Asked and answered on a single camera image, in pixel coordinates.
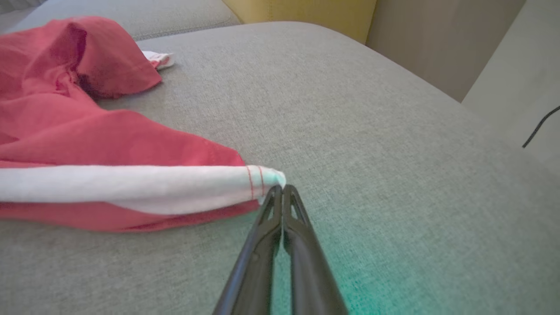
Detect large yellow sofa back cushion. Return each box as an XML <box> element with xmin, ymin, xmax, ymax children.
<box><xmin>221</xmin><ymin>0</ymin><xmax>378</xmax><ymax>44</ymax></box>

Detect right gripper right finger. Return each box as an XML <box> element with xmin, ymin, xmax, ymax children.
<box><xmin>283</xmin><ymin>184</ymin><xmax>349</xmax><ymax>315</ymax></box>

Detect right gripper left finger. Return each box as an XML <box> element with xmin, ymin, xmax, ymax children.
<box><xmin>213</xmin><ymin>185</ymin><xmax>284</xmax><ymax>315</ymax></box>

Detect red basketball shorts white stripes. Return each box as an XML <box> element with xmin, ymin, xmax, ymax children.
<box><xmin>0</xmin><ymin>17</ymin><xmax>287</xmax><ymax>232</ymax></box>

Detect black wall cable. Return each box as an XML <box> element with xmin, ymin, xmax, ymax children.
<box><xmin>522</xmin><ymin>105</ymin><xmax>560</xmax><ymax>148</ymax></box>

